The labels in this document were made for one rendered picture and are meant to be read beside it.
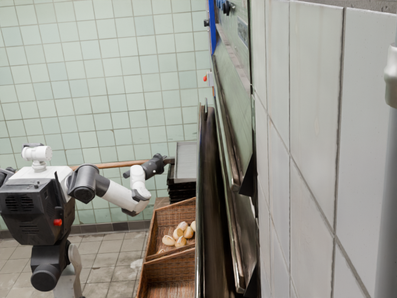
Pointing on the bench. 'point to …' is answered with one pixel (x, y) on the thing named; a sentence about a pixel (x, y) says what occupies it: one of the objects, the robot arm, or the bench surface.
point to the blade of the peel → (185, 162)
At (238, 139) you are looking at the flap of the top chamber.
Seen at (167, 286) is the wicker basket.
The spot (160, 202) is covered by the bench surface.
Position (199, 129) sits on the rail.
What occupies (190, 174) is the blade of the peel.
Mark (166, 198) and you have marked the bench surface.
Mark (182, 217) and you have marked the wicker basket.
